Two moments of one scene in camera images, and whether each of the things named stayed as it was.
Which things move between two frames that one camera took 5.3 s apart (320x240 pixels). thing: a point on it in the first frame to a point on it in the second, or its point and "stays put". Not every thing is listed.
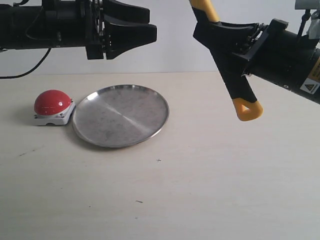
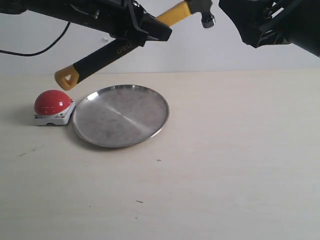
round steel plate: (120, 115) stays put
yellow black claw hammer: (208, 32) to (118, 46)
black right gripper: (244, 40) to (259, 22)
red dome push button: (53, 106) stays put
